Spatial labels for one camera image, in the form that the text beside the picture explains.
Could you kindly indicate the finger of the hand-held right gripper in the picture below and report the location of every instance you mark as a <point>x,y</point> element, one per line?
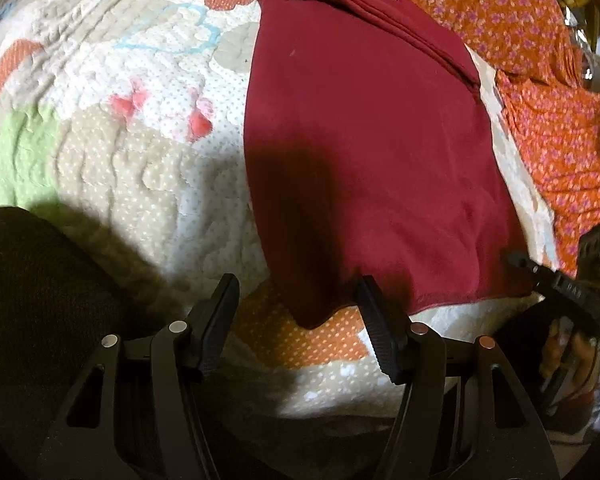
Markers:
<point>530,267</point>

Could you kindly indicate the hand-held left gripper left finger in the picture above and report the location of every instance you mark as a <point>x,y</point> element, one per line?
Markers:
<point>219,310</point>

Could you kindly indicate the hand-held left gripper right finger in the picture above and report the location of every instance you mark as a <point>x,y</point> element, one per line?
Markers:
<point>376,316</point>

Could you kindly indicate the maroon cloth garment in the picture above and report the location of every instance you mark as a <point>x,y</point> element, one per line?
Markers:
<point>375,160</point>

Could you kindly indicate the person's right hand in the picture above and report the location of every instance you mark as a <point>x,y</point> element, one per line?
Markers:
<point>577,360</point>

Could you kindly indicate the orange floral cloth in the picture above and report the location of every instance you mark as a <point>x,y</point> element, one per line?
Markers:
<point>555,125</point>

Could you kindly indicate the dark cloth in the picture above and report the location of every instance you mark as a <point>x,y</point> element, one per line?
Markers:
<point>35,310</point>

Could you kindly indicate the patchwork printed quilt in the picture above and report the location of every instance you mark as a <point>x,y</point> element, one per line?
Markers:
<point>130,125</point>

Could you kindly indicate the shiny clear plastic wrap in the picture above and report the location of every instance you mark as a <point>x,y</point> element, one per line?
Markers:
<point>582,45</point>

